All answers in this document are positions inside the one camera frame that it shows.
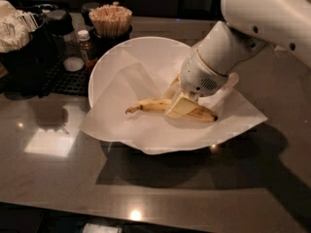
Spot small brown sauce bottle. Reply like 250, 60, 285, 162
78, 30, 98, 75

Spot white paper napkins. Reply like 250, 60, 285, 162
0, 0, 39, 53

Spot dark lidded jar behind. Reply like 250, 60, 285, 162
81, 2, 100, 26

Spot white bowl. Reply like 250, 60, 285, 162
87, 36, 227, 153

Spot white-capped shaker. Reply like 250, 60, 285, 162
63, 56, 85, 72

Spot black chopstick holder cup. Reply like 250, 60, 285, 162
89, 26, 132, 56

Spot yellow spotted banana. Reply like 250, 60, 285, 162
125, 99, 218, 122

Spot black napkin caddy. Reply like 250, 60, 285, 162
0, 13, 58, 95

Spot white paper sheet liner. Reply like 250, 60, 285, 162
79, 49, 269, 155

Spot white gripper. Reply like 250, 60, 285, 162
162, 50, 228, 118

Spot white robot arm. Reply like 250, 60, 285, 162
165, 0, 311, 118

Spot black-lidded glass jar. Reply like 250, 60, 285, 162
46, 10, 79, 60

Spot black mesh tray mat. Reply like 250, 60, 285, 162
0, 58, 90, 98

